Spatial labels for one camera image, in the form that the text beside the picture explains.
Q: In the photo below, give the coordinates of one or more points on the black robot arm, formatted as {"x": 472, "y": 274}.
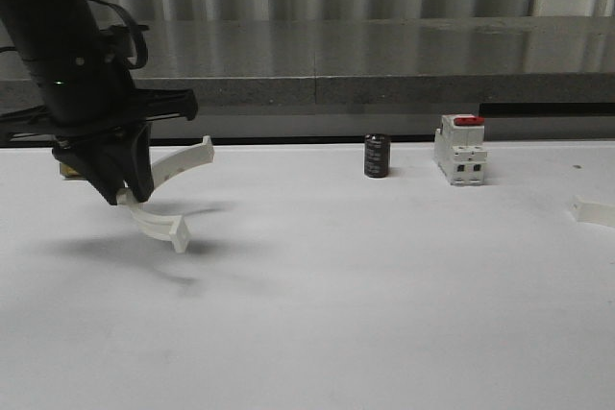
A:
{"x": 69, "y": 56}

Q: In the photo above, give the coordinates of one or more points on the grey stone counter ledge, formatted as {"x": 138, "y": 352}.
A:
{"x": 529, "y": 77}

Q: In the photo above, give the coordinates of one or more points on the white circuit breaker red switch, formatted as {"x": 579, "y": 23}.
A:
{"x": 458, "y": 149}

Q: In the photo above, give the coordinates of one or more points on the black cylindrical capacitor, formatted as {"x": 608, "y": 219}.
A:
{"x": 376, "y": 155}

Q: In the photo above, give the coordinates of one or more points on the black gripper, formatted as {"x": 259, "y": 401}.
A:
{"x": 95, "y": 161}

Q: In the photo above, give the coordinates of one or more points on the white half pipe clamp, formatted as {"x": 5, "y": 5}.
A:
{"x": 150, "y": 219}

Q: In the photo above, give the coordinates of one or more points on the brass valve red handwheel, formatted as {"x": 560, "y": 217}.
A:
{"x": 69, "y": 173}

